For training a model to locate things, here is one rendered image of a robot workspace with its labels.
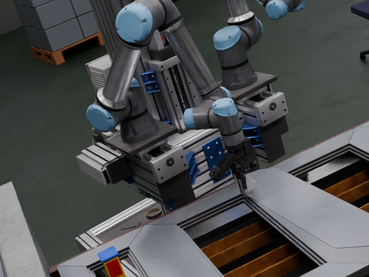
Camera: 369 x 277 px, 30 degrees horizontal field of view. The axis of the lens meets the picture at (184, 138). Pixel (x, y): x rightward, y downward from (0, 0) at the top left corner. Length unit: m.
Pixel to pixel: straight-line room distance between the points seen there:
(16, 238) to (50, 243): 2.23
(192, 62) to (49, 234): 2.46
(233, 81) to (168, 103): 0.28
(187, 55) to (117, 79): 0.25
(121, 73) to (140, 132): 0.33
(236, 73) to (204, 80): 0.45
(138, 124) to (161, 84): 0.24
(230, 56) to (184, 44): 0.46
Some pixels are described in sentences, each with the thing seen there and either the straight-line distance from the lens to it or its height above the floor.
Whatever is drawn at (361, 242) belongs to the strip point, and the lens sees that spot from 2.05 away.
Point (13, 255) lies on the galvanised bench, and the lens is 2.16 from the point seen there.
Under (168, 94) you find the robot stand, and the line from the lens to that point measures 2.79.
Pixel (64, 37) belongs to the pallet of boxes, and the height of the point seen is 0.28.
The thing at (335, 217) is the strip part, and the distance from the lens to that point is 2.18.
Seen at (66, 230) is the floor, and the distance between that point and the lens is 4.56.
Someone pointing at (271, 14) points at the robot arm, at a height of 1.33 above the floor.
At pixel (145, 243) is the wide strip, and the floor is 0.84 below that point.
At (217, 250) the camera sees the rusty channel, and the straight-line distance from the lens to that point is 2.47.
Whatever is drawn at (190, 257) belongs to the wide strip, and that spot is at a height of 0.84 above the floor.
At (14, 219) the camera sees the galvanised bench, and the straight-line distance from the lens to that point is 2.39.
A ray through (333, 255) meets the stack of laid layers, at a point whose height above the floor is 0.84.
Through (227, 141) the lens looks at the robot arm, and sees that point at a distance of 2.30.
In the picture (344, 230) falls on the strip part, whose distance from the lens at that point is 2.12.
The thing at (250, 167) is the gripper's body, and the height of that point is 0.95.
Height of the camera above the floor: 2.00
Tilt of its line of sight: 22 degrees down
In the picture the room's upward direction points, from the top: 18 degrees counter-clockwise
